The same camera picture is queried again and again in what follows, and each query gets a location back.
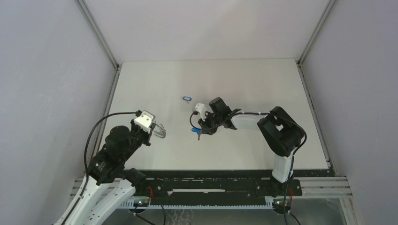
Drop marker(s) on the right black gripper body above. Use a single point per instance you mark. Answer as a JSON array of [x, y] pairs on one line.
[[212, 122]]

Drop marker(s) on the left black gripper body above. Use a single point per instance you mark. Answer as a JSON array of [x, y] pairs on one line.
[[139, 136]]

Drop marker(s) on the blue key tag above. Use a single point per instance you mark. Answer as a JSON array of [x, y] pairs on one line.
[[197, 131], [186, 98]]

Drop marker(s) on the metal keyring with yellow tip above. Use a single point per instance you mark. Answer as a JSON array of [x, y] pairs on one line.
[[159, 130]]

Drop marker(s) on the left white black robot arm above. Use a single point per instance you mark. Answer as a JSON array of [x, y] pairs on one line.
[[87, 208]]

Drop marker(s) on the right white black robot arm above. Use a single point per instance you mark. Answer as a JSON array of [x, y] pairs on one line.
[[282, 134]]

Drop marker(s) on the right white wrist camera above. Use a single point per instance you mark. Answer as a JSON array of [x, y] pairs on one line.
[[202, 110]]

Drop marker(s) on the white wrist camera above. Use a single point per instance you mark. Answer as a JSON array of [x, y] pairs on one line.
[[202, 110], [145, 120]]

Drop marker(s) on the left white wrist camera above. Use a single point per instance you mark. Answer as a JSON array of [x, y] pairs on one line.
[[145, 120]]

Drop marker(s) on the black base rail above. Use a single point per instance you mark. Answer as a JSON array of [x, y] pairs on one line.
[[217, 187]]

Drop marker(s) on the white slotted cable duct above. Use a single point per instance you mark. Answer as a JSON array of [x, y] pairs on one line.
[[133, 205]]

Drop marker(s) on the left aluminium frame post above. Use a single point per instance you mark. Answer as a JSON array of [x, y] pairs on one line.
[[91, 22]]

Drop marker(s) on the aluminium frame post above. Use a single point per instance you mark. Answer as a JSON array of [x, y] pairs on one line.
[[321, 22], [91, 22]]

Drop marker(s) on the right aluminium frame post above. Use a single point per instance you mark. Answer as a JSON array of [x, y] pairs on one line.
[[321, 22]]

